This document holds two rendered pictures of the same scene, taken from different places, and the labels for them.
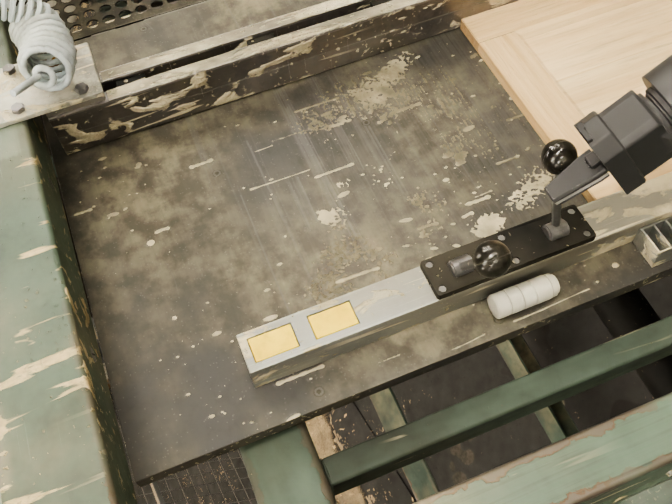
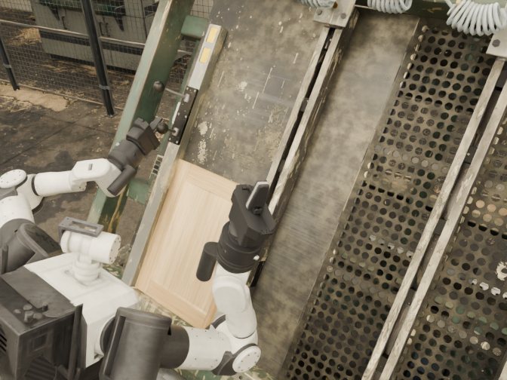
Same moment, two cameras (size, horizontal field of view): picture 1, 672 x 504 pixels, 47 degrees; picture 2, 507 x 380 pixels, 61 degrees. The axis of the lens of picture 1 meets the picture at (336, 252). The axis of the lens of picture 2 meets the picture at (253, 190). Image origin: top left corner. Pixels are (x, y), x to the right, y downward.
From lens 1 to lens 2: 1.46 m
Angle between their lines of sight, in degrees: 60
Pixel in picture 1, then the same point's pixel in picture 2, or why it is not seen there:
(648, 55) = (203, 234)
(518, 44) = not seen: hidden behind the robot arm
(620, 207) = (170, 157)
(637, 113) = (131, 133)
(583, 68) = (216, 210)
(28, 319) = not seen: outside the picture
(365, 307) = (201, 65)
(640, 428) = (133, 102)
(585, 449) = (139, 86)
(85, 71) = (328, 17)
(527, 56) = not seen: hidden behind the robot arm
